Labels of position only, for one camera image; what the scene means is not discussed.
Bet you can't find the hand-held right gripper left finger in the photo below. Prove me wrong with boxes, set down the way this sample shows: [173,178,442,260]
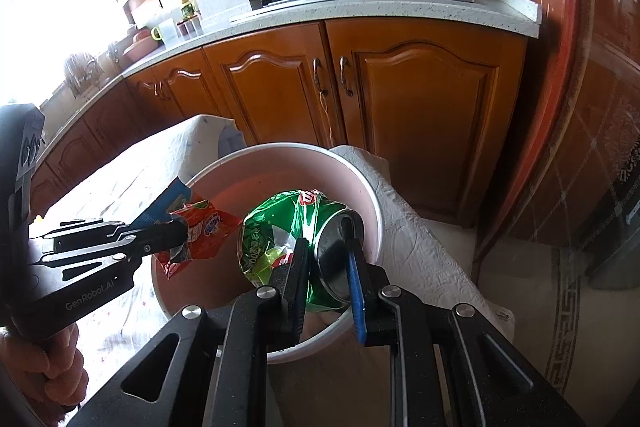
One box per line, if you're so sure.
[65,237,313,427]

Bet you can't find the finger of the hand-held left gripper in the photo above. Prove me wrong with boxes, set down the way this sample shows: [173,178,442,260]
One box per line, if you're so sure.
[42,218,189,249]
[45,238,189,282]

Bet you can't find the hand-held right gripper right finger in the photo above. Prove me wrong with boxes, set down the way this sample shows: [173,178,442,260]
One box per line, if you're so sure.
[345,237,586,427]

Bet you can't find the blue snack packet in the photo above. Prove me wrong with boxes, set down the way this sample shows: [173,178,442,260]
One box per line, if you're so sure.
[132,177,193,230]

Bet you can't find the crushed green soda can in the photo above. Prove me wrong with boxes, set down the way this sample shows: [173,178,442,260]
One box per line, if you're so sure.
[240,189,363,313]

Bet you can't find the red snack wrapper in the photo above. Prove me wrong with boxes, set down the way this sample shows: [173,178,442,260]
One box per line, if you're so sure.
[152,199,244,280]

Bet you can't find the pink plastic bucket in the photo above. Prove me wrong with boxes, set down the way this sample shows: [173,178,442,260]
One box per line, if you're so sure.
[150,144,385,365]

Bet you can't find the person's left hand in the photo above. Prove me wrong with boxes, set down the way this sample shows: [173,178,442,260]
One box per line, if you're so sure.
[0,324,88,412]

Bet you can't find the white quilted cloth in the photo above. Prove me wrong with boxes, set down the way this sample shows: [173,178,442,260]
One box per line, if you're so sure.
[30,114,516,383]

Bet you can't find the utensil rack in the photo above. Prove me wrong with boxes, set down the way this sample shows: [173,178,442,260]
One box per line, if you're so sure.
[64,52,103,98]

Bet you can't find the red bowl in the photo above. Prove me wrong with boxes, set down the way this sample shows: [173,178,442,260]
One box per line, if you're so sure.
[121,29,153,60]

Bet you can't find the wooden lower kitchen cabinets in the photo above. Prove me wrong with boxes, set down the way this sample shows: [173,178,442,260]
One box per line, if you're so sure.
[27,19,531,228]

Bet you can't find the red wooden panel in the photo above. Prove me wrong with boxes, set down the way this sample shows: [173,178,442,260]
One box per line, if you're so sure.
[477,0,640,278]

